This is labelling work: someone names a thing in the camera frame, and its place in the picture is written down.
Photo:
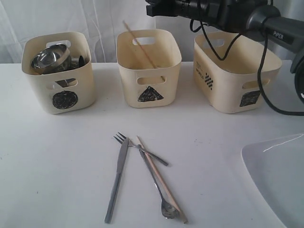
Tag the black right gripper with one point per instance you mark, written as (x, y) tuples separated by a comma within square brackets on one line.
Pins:
[(214, 12)]

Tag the wooden chopstick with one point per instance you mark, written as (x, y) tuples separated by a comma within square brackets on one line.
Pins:
[(165, 189), (140, 46)]

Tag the steel mug with solid handle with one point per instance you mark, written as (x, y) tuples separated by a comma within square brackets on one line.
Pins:
[(77, 62)]

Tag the stainless steel bowl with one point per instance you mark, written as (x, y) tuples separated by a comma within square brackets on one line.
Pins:
[(53, 59)]

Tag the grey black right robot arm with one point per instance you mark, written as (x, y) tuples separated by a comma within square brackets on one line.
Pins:
[(255, 19)]

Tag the cream bin with square mark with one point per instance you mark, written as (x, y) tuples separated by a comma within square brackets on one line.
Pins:
[(225, 69)]

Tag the cream bin with triangle mark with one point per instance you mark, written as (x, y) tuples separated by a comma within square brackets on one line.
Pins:
[(144, 86)]

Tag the white curtain backdrop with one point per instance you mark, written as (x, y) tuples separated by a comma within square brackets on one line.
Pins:
[(101, 21)]

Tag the stainless steel fork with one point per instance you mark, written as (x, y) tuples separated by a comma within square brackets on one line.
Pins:
[(152, 155)]

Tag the cream bin with circle mark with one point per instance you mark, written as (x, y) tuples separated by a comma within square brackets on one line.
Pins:
[(53, 98)]

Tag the white square plate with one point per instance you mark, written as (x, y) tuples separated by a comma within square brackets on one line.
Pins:
[(277, 169)]

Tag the stainless steel table knife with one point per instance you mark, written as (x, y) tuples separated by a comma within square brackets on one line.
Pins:
[(120, 167)]

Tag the stainless steel spoon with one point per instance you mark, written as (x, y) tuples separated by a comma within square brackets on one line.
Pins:
[(167, 210)]

